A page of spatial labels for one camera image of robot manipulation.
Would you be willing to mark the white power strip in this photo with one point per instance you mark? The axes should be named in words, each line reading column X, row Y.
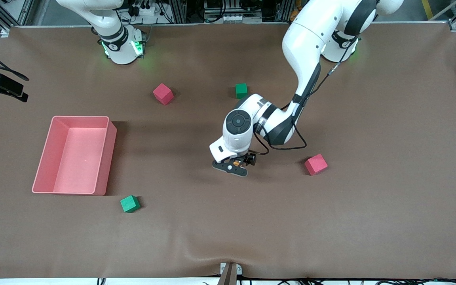
column 145, row 10

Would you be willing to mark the pink foam cube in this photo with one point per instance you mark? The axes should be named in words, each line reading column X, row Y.
column 163, row 94
column 316, row 164

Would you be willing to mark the pink plastic tray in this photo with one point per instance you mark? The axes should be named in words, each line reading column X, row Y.
column 77, row 158

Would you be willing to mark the brown table cover mat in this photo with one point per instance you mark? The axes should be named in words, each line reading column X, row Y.
column 251, row 221

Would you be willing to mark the metal table clamp bracket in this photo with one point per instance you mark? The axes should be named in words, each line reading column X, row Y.
column 230, row 273

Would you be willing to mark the green foam cube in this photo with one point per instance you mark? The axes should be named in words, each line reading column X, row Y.
column 130, row 204
column 241, row 90

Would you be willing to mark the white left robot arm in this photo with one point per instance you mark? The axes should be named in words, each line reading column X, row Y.
column 307, row 43

